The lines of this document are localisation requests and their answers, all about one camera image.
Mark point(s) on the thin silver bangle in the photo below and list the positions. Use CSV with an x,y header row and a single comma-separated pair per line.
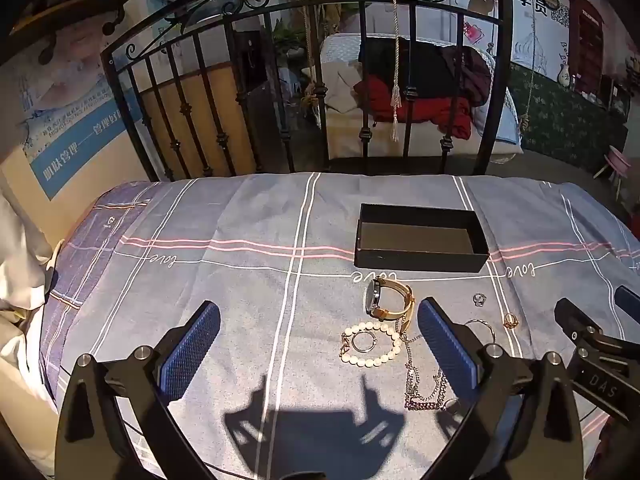
x,y
487,327

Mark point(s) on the white wicker swing seat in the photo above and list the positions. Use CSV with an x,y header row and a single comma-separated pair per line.
x,y
345,130

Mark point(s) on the dark wall shelf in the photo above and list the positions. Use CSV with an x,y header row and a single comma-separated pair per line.
x,y
75,7

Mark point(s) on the grey checked bed sheet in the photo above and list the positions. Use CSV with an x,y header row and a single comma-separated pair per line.
x,y
250,285

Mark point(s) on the blue and white wall poster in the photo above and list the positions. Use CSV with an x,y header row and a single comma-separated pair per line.
x,y
75,125

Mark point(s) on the black garment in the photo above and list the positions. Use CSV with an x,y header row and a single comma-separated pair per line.
x,y
435,72

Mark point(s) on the white cloth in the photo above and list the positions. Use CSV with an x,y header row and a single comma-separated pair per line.
x,y
20,280

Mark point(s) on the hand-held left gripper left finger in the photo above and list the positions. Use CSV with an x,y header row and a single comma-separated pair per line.
x,y
192,350

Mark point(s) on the red garment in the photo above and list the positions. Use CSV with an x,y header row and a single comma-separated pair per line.
x,y
435,110

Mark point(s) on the black iron bed frame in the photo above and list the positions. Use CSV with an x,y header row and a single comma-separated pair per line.
x,y
280,110

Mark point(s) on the green potted plant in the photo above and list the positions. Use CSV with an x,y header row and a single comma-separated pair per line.
x,y
287,40

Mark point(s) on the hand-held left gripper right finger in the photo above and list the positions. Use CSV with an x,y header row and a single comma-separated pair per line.
x,y
447,355

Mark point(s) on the beige cushion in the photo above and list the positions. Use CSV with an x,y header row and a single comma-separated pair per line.
x,y
342,87

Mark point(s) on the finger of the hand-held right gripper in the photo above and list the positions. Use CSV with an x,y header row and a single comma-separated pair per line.
x,y
630,305
575,322

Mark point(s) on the black box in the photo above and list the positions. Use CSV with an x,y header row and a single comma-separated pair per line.
x,y
420,240

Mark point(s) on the pink stool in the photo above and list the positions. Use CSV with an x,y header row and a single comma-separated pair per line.
x,y
617,160

